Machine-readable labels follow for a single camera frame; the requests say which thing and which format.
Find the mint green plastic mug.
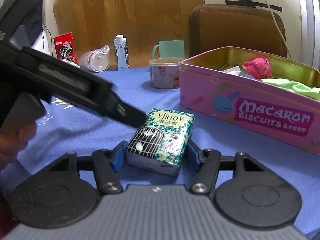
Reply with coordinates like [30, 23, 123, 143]
[152, 40, 185, 59]

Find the person left hand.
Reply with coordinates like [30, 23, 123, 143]
[0, 122, 37, 170]

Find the pink macaron biscuit tin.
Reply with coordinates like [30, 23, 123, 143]
[180, 47, 319, 154]

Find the green white drink carton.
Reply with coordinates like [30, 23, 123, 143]
[113, 35, 130, 71]

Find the pink fluffy cloth ball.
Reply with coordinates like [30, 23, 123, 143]
[242, 57, 273, 79]

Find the white power cable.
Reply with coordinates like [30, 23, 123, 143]
[252, 0, 293, 60]

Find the green Virjoy tissue pack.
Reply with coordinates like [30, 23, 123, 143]
[126, 108, 195, 177]

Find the red snack box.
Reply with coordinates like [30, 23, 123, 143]
[53, 32, 78, 63]

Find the round snack tub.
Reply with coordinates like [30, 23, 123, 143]
[149, 57, 183, 89]

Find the wooden panel board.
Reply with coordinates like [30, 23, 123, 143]
[53, 0, 204, 67]

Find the green cloth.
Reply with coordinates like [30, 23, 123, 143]
[261, 78, 319, 101]

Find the stack of plastic cups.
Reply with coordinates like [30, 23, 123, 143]
[78, 45, 110, 73]

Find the brown chair backrest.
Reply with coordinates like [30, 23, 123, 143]
[189, 4, 287, 57]

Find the blue patterned tablecloth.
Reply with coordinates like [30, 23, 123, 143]
[1, 68, 319, 238]

